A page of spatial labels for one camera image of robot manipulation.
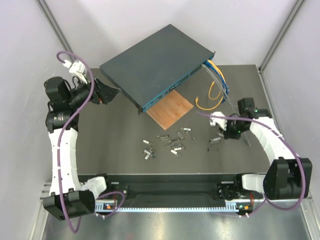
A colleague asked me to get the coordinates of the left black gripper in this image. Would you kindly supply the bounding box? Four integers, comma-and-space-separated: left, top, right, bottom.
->
66, 74, 122, 109

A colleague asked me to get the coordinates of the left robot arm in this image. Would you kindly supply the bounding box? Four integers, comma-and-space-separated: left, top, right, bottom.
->
43, 76, 120, 221

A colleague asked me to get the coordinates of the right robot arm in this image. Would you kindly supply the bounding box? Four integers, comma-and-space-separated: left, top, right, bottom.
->
222, 98, 313, 200

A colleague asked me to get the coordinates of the black table mat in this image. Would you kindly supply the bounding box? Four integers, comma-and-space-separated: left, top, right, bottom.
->
73, 64, 281, 176

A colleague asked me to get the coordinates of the silver SFP module top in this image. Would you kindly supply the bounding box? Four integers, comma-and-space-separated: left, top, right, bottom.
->
180, 127, 192, 132

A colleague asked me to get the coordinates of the SFP module pile centre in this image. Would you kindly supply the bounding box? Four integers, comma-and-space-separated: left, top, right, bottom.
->
157, 130, 195, 157

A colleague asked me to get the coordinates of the wooden board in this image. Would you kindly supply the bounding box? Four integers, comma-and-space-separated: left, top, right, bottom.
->
146, 90, 194, 130

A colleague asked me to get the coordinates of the SFP module cluster left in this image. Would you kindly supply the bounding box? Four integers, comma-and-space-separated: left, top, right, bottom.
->
143, 147, 156, 160

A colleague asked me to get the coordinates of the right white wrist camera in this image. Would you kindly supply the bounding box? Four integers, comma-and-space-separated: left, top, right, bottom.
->
209, 111, 228, 131

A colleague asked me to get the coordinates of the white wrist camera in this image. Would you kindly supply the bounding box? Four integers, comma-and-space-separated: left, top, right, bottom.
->
209, 111, 228, 131
62, 60, 88, 84

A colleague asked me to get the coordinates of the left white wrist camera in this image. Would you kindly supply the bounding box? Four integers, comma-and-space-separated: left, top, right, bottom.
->
62, 60, 88, 84

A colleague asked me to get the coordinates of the yellow ethernet cable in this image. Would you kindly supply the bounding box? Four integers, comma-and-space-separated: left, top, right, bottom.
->
194, 59, 227, 111

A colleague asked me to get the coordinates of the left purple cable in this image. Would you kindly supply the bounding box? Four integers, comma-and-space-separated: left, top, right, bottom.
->
56, 50, 126, 235

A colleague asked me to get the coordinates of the dark blue network switch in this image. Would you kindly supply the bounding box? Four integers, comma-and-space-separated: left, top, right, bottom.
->
99, 24, 215, 114

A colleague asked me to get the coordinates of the grey ethernet cable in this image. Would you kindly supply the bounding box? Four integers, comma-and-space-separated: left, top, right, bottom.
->
202, 67, 252, 147

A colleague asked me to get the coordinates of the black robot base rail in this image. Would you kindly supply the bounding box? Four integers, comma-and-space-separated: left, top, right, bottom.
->
74, 173, 276, 208

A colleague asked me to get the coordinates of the perforated cable duct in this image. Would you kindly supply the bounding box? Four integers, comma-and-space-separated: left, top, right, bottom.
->
94, 200, 253, 214

